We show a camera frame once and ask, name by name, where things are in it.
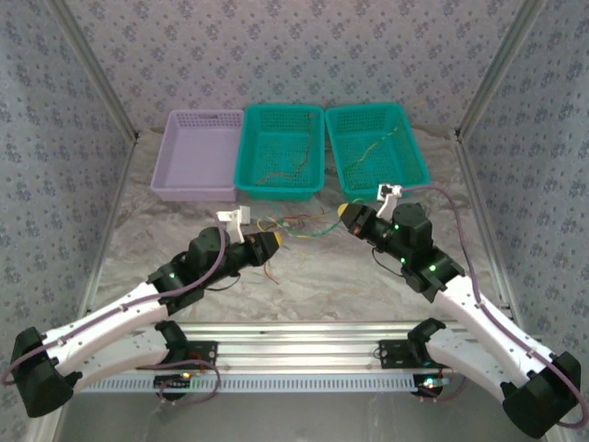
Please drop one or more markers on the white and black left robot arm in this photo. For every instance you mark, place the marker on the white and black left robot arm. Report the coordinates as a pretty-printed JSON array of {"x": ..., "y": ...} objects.
[{"x": 106, "y": 322}]

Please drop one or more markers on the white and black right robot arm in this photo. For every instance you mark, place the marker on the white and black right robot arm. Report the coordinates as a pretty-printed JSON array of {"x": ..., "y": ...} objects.
[{"x": 483, "y": 331}]

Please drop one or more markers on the teal plastic basket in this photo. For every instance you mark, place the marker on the teal plastic basket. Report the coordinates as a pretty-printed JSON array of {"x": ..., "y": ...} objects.
[
  {"x": 396, "y": 156},
  {"x": 276, "y": 147}
]

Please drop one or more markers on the purple plastic basket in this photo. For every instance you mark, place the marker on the purple plastic basket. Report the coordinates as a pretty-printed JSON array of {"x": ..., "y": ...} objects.
[{"x": 198, "y": 152}]

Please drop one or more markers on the black controller board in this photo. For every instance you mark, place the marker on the black controller board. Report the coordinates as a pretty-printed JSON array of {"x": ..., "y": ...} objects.
[
  {"x": 172, "y": 381},
  {"x": 430, "y": 382}
]

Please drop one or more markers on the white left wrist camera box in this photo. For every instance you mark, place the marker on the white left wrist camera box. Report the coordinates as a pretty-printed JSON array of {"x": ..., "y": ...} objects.
[{"x": 234, "y": 218}]

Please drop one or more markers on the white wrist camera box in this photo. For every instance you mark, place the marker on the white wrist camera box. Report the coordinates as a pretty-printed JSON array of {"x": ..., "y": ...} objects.
[
  {"x": 234, "y": 218},
  {"x": 387, "y": 193}
]

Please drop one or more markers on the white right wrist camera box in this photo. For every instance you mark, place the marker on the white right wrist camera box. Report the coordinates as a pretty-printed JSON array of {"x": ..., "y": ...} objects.
[{"x": 387, "y": 193}]

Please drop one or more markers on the aluminium table side rail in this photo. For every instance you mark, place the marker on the aluminium table side rail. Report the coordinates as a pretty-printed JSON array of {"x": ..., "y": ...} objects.
[
  {"x": 114, "y": 216},
  {"x": 482, "y": 207}
]

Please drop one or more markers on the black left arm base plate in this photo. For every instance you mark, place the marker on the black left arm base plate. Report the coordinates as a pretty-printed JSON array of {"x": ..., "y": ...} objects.
[{"x": 204, "y": 357}]

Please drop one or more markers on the aluminium front rail frame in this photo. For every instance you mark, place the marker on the aluminium front rail frame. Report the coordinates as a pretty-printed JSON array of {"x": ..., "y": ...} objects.
[{"x": 299, "y": 352}]

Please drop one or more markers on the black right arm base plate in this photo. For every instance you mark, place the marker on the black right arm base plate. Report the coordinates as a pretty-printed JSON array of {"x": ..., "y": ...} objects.
[{"x": 396, "y": 357}]

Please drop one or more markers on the aluminium corner post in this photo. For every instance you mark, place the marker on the aluminium corner post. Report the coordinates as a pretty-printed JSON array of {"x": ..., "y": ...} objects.
[
  {"x": 504, "y": 69},
  {"x": 92, "y": 69}
]

